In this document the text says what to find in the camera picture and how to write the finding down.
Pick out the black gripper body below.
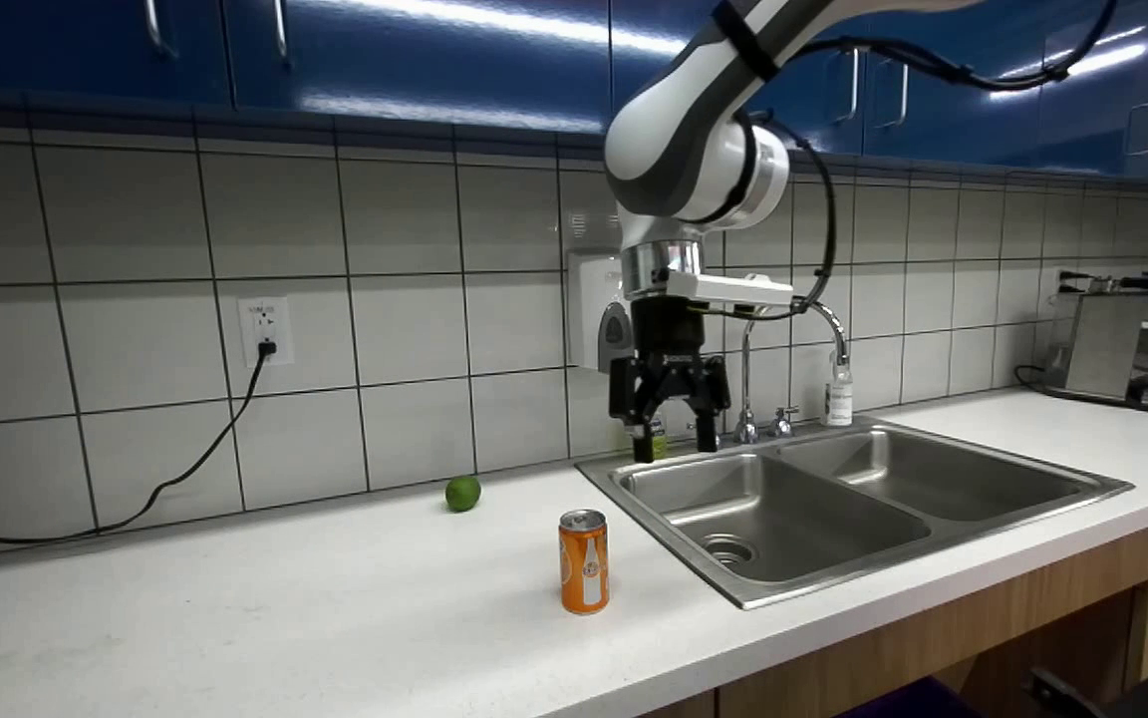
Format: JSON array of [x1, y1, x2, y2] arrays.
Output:
[[607, 293, 734, 431]]

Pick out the orange soda can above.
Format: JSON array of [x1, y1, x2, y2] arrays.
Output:
[[552, 507, 613, 617]]

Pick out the stainless steel double sink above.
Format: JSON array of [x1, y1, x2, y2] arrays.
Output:
[[572, 420, 1134, 616]]

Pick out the chrome gooseneck faucet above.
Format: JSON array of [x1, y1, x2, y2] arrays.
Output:
[[729, 295, 858, 445]]

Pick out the clear pump soap bottle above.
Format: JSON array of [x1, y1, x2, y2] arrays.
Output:
[[821, 347, 861, 431]]

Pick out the green lime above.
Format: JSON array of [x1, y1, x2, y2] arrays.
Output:
[[441, 471, 487, 513]]

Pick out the wooden lower cabinets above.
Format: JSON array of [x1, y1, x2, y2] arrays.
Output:
[[651, 501, 1148, 718]]

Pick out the blue upper cabinets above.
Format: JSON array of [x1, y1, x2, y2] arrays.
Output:
[[0, 0, 1148, 192]]

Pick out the black silver coffee machine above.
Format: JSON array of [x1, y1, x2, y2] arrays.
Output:
[[1052, 262, 1148, 420]]

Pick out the black chair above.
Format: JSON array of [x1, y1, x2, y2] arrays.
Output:
[[1025, 634, 1148, 718]]

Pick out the white wall soap dispenser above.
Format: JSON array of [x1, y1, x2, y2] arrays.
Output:
[[563, 250, 643, 379]]

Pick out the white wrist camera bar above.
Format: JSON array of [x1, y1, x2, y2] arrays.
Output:
[[659, 262, 802, 320]]

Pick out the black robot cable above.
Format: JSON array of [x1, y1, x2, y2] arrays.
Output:
[[716, 0, 1122, 326]]

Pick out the silver cabinet door handle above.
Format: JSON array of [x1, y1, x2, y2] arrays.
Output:
[[138, 0, 182, 59], [842, 52, 868, 126], [265, 0, 293, 64], [890, 56, 916, 132]]

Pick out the white wall power outlet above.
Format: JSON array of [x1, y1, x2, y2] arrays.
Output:
[[237, 295, 293, 371]]

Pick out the black power cord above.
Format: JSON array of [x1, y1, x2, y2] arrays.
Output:
[[0, 338, 280, 551]]

